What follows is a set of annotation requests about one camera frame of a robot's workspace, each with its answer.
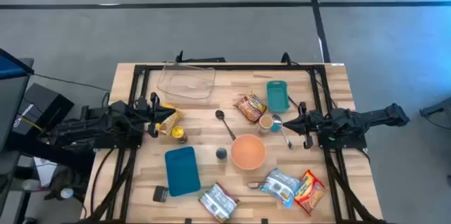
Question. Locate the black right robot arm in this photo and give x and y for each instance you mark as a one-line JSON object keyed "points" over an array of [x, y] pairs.
{"points": [[352, 122]]}

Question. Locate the brown spice mix packet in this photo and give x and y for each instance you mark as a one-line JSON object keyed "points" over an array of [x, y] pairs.
{"points": [[254, 185]]}

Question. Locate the dark teal plastic tray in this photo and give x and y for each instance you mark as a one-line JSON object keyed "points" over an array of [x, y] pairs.
{"points": [[182, 171]]}

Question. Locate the small teal plastic spoon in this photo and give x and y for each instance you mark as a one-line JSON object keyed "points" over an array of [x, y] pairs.
{"points": [[276, 128]]}

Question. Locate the white green food packet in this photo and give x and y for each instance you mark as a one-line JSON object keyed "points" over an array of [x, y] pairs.
{"points": [[218, 202]]}

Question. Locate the yellow-lid spice jar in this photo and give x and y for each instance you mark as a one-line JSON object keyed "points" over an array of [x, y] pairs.
{"points": [[178, 132]]}

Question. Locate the silver metal spoon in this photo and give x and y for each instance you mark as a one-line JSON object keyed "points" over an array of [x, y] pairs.
{"points": [[277, 119]]}

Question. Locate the yellow chicken ramen packet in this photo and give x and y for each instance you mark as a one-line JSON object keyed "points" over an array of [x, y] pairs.
{"points": [[172, 120]]}

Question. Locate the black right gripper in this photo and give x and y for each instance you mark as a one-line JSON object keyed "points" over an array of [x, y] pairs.
{"points": [[310, 125]]}

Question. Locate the small teal plastic bin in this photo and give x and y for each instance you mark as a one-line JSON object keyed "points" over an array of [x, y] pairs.
{"points": [[277, 97]]}

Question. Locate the orange bowl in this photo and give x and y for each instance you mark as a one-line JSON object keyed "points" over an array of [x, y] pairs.
{"points": [[248, 151]]}

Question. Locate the black computer case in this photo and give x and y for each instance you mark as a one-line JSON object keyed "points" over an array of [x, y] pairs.
{"points": [[42, 104]]}

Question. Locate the clear plastic container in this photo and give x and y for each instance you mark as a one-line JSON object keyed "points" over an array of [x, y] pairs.
{"points": [[186, 83]]}

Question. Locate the black metal table frame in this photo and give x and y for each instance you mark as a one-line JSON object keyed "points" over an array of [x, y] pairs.
{"points": [[229, 67]]}

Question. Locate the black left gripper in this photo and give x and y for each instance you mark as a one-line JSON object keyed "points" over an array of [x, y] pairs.
{"points": [[153, 115]]}

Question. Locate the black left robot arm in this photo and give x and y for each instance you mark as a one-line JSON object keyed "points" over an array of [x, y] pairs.
{"points": [[116, 122]]}

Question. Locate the computer monitor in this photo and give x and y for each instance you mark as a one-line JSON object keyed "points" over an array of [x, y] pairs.
{"points": [[10, 104]]}

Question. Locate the white paper sheet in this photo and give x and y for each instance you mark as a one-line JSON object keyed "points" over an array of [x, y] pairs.
{"points": [[46, 173]]}

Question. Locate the blue white food packet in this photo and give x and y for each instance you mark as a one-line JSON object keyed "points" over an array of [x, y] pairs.
{"points": [[280, 186]]}

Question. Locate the dark-lid small jar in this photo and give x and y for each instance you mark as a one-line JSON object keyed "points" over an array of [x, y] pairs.
{"points": [[221, 153]]}

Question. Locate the red ramen noodle packet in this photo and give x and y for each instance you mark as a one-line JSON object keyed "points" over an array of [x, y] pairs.
{"points": [[251, 107], [310, 192]]}

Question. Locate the small black box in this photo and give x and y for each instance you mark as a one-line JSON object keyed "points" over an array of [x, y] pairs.
{"points": [[160, 193]]}

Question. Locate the black spoon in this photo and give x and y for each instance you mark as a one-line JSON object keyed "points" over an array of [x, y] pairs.
{"points": [[220, 114]]}

